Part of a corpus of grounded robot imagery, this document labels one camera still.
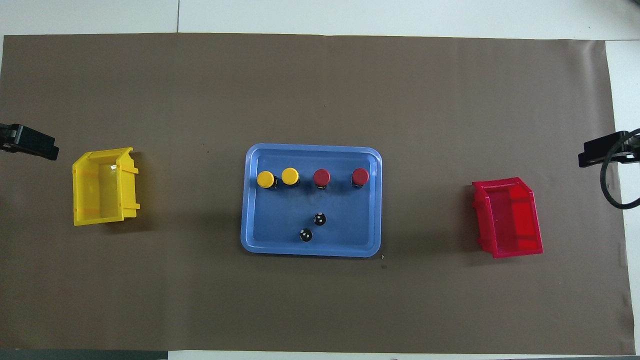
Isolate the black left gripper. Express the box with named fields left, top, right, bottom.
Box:
left=0, top=123, right=60, bottom=161

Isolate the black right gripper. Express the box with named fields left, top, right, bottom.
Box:
left=578, top=129, right=640, bottom=168

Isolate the yellow plastic storage bin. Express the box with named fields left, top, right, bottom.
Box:
left=72, top=147, right=141, bottom=227

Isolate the red plastic storage bin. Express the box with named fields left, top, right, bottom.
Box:
left=471, top=177, right=544, bottom=259

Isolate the blue plastic tray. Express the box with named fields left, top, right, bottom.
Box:
left=240, top=143, right=383, bottom=258

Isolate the brown paper table mat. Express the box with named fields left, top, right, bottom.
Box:
left=0, top=32, right=636, bottom=356

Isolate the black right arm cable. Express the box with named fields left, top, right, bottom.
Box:
left=600, top=128, right=640, bottom=210

